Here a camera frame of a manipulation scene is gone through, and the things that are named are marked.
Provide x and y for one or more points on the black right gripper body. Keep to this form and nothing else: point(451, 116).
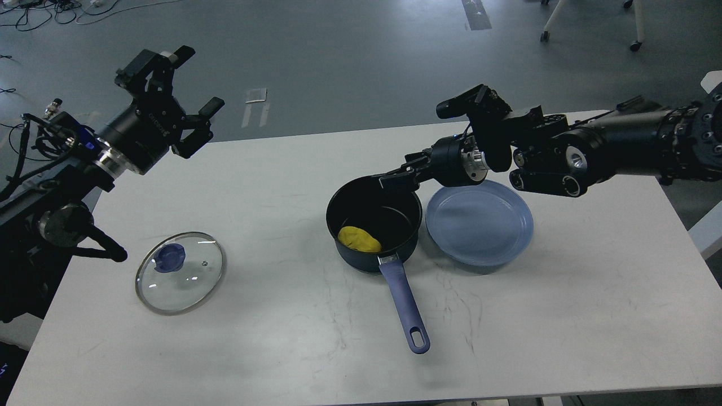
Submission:
point(451, 162)

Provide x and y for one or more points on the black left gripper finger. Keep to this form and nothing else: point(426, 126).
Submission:
point(148, 77)
point(200, 127)

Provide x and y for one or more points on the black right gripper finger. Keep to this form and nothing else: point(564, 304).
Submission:
point(417, 160)
point(405, 178)

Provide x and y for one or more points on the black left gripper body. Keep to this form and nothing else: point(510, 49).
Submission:
point(144, 132)

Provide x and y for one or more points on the yellow potato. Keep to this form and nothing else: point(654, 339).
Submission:
point(359, 240)

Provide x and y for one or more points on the glass lid blue knob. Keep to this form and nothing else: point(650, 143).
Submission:
point(180, 273)

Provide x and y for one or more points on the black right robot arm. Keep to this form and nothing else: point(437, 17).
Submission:
point(553, 155)

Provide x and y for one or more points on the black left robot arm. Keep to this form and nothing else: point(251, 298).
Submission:
point(45, 221)

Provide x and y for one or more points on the dark blue saucepan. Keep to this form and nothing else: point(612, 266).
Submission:
point(393, 218)

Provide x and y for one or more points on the blue plate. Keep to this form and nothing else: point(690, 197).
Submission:
point(486, 225)

